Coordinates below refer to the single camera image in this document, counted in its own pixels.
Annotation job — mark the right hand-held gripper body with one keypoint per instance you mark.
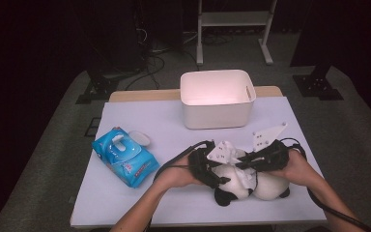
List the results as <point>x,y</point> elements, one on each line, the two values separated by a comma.
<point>270,158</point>

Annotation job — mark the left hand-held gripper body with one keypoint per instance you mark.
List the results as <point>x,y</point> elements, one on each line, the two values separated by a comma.
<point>199,161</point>

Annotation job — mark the white wet wipe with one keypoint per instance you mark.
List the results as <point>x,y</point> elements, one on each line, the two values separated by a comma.
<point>246,180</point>

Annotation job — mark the panda plush toy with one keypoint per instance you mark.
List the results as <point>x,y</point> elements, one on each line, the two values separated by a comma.
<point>270,188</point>

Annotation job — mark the white storage bin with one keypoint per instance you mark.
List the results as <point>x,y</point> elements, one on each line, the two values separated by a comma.
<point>215,111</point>

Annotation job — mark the blue wet wipes pack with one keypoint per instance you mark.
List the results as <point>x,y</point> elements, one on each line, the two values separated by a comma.
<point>122,158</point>

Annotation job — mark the person's left hand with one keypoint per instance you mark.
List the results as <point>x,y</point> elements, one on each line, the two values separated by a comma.
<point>177,175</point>

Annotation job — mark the person's right hand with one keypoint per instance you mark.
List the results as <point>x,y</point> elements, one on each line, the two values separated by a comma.
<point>298,169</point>

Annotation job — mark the white metal stand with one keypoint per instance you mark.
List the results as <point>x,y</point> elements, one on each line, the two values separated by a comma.
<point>232,18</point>

